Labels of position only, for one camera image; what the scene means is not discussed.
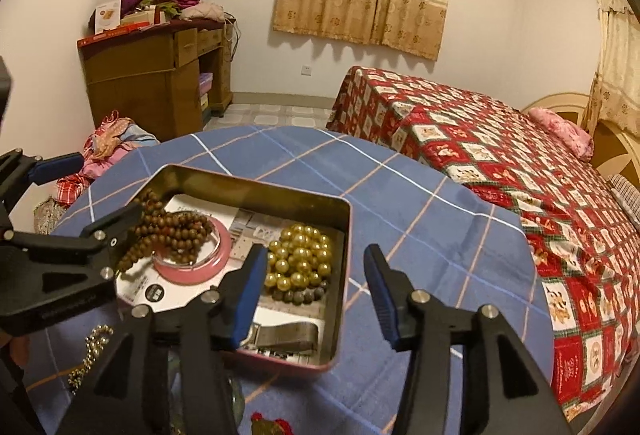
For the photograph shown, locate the brown wooden desk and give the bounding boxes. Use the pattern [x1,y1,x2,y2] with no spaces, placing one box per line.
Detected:
[76,20,235,141]

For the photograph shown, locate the cream wooden headboard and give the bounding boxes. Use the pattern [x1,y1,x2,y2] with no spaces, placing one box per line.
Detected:
[520,90,640,196]

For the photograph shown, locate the brown wooden bead bracelet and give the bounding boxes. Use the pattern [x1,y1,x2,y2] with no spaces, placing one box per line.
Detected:
[117,189,216,273]

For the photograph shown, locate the green glass bangle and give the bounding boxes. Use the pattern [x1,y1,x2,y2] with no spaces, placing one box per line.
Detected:
[167,350,247,435]

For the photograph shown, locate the red patterned bed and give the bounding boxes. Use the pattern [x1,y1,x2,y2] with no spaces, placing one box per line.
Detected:
[326,65,640,426]

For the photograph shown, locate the white upright box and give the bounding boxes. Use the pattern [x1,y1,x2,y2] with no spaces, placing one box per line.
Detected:
[95,0,124,36]

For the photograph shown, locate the rectangular metal tin box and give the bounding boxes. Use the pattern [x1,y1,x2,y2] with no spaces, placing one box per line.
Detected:
[116,164,353,373]

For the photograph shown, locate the pink pillow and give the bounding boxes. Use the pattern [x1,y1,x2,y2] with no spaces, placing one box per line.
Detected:
[528,108,593,161]

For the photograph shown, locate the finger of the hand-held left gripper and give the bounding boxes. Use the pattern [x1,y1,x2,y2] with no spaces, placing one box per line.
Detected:
[0,202,146,336]
[0,148,85,218]

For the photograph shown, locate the pale pink cloth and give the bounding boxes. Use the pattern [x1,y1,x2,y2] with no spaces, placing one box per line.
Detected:
[179,1,226,22]

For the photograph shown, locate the red gold ornament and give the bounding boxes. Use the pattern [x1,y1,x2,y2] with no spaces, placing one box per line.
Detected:
[250,411,296,435]

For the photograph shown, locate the pile of colourful clothes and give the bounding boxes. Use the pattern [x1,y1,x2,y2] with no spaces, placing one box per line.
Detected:
[55,111,161,208]

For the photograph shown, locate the blue plaid tablecloth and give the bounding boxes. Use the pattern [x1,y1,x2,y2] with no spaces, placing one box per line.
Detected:
[24,125,555,435]

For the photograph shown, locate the dark bead bracelet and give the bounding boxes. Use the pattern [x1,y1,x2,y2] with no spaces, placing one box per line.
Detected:
[270,277,331,306]

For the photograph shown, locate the beige box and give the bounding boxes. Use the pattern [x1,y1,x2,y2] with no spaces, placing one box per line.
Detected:
[120,10,166,27]

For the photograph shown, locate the metal watch band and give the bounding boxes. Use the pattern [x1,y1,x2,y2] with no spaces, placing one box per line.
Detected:
[247,321,321,356]

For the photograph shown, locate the dark cable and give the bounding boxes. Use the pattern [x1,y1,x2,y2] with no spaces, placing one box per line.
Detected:
[225,12,241,66]

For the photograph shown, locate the grey woven bag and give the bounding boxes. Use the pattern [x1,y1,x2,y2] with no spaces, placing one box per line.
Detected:
[32,196,68,236]

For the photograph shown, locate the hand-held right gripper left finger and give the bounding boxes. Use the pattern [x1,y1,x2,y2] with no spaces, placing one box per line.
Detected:
[57,244,270,435]

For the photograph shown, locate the striped pillow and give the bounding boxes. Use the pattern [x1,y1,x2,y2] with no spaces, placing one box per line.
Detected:
[607,174,640,231]

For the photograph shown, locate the pink bangle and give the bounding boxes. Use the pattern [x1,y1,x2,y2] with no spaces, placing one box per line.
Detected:
[152,215,233,286]

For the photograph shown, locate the narrow beige patterned curtain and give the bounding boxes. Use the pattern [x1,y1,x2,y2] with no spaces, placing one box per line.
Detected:
[585,0,640,138]

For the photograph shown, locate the small gold bead chain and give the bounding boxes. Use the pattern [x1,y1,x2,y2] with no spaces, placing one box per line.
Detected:
[67,324,115,391]

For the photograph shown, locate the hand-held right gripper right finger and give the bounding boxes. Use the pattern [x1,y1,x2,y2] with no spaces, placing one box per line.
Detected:
[363,243,571,435]

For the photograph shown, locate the gold pearl necklace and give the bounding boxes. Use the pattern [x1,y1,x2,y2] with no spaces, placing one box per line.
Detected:
[264,224,333,293]

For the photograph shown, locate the flat red box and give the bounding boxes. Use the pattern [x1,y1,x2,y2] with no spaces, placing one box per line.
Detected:
[77,21,156,47]

